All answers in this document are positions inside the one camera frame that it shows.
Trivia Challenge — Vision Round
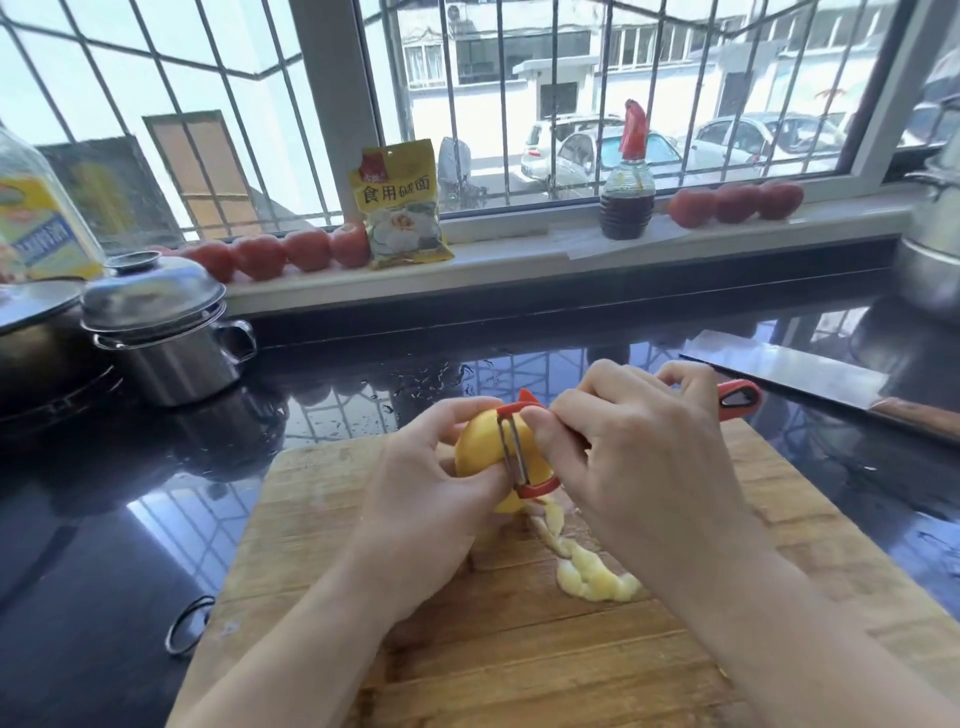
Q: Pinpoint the white parked car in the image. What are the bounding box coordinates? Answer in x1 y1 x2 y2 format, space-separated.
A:
686 112 850 179
551 127 687 200
520 114 625 181

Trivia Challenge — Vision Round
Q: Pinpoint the covered parked scooter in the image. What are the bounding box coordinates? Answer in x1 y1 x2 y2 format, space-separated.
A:
436 136 475 213

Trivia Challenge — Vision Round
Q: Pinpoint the person's left forearm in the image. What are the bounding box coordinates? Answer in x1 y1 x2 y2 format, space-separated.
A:
171 585 470 728

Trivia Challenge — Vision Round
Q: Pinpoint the red vegetable peeler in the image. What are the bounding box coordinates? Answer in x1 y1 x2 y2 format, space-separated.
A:
495 378 764 501

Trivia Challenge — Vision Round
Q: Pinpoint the small steel pot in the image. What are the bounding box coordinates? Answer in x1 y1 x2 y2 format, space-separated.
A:
92 303 258 410

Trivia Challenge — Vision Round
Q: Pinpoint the dark leaning board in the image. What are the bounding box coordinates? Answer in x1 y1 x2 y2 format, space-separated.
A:
37 137 186 254

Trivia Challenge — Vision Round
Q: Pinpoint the cleaver with wooden handle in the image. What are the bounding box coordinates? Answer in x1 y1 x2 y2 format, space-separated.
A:
678 330 960 445

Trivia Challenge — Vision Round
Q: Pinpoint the black wok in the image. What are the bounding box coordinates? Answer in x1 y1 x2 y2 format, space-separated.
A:
0 300 126 440

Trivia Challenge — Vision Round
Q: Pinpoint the steel pot lid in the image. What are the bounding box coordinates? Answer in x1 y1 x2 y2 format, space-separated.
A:
80 251 228 335

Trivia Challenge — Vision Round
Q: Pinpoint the potato peel strip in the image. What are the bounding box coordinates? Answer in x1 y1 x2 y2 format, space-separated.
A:
523 498 646 605

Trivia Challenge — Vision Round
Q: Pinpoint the white window frame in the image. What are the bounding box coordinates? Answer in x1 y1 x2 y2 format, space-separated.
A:
288 0 960 230

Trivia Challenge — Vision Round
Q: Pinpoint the wooden cutting board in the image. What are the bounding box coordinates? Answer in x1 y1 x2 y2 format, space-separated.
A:
168 416 960 728

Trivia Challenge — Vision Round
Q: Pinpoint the light leaning board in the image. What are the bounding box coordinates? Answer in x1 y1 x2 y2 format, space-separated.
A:
142 110 261 243

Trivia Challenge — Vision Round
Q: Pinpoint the metal window grille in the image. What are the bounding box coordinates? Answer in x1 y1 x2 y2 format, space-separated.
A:
0 0 960 234

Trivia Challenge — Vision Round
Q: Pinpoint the dark sauce bottle red cap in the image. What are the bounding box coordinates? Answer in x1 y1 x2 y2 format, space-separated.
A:
598 99 658 242

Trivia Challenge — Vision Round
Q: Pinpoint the metal hanging ring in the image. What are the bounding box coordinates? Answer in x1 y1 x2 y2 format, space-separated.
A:
165 595 219 660

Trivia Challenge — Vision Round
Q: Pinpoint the yellow peeled potato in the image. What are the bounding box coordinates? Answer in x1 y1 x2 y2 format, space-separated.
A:
453 401 543 516

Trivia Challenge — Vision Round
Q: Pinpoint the person's right hand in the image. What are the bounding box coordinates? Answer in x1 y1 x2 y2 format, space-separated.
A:
538 360 760 603

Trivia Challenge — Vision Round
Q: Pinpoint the cooking oil bottle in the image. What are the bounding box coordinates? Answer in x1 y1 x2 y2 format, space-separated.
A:
0 126 108 285

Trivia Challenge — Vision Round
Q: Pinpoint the dark wok lid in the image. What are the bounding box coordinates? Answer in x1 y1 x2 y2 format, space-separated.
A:
0 279 89 336

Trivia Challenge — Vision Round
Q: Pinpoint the yellow food packet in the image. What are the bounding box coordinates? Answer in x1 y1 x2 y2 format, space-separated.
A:
348 138 456 270

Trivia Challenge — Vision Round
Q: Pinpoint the large steel steamer pot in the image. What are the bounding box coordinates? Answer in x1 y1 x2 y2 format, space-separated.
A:
891 146 960 318

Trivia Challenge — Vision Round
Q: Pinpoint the person's left hand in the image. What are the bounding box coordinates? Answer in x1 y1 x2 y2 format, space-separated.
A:
365 396 526 624

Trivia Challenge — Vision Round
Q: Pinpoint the person's right forearm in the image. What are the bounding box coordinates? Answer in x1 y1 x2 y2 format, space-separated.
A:
648 536 960 728

